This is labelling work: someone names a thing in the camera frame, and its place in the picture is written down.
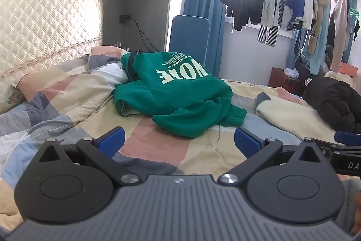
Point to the blue window curtain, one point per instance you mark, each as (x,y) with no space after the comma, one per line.
(215,12)

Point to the pink hanging garment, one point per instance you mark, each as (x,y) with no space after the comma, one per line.
(339,12)

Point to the black jacket on bed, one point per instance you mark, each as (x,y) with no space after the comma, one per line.
(336,102)

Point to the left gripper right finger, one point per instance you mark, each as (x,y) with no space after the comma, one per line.
(260,154)

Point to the blue hanging shirt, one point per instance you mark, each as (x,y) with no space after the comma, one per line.
(298,11)

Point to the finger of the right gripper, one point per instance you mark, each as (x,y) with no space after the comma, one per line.
(344,143)

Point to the light blue hanging jeans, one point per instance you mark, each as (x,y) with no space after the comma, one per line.
(315,60)

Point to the green hooded sweatshirt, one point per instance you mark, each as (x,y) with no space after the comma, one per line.
(177,92)

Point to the patchwork pastel quilt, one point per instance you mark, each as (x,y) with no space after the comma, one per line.
(81,105)

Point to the blue upholstered chair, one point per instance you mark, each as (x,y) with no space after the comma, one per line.
(190,35)

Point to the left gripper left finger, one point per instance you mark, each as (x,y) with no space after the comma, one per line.
(99,153)

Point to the black wall charger plug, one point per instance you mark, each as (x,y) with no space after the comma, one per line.
(123,18)

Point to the cream fleece blanket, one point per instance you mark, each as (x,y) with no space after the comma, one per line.
(302,121)

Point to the quilted cream headboard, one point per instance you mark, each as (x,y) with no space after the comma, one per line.
(38,34)

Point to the dark red wooden box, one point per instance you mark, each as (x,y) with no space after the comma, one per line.
(279,79)

